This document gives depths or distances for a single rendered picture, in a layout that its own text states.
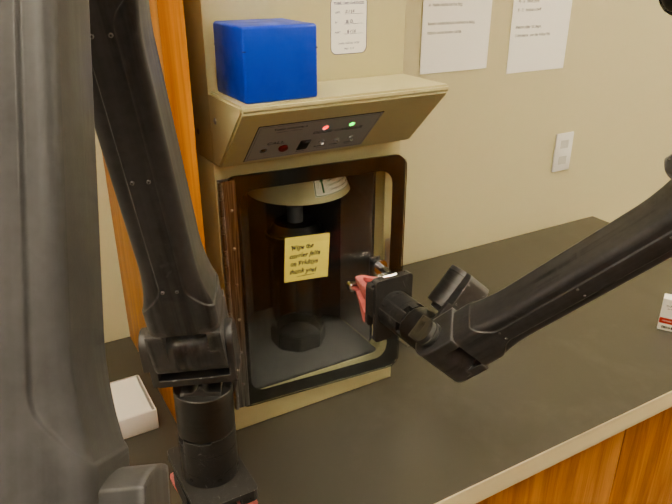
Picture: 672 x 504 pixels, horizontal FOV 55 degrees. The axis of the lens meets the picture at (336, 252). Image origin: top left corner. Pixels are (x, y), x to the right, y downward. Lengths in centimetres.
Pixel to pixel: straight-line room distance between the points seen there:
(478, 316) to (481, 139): 105
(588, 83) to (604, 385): 100
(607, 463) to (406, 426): 43
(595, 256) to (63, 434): 58
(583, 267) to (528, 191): 126
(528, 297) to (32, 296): 58
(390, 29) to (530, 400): 69
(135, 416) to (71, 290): 89
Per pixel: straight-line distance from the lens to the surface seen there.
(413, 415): 118
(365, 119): 93
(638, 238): 71
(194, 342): 60
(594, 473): 139
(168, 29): 79
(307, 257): 102
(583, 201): 218
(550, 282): 75
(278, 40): 82
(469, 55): 171
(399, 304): 93
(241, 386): 109
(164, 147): 48
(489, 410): 122
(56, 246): 27
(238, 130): 83
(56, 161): 28
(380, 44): 102
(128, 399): 120
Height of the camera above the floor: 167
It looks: 24 degrees down
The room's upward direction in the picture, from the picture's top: straight up
